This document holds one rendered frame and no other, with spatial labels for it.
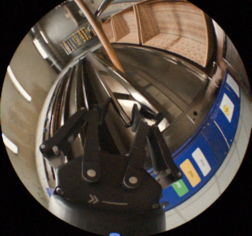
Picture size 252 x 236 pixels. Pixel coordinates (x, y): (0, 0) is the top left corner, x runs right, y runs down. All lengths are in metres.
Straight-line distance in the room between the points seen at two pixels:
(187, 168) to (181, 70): 0.37
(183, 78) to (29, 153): 1.61
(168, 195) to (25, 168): 1.33
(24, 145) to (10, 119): 0.44
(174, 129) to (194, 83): 0.21
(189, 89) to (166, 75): 0.12
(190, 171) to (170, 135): 0.12
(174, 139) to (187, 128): 0.05
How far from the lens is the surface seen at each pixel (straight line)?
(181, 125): 0.26
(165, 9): 0.86
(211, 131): 0.26
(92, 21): 0.39
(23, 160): 1.34
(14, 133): 1.44
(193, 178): 0.24
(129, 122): 0.15
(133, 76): 0.42
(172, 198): 0.24
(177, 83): 0.38
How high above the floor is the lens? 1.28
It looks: level
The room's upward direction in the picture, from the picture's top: 124 degrees counter-clockwise
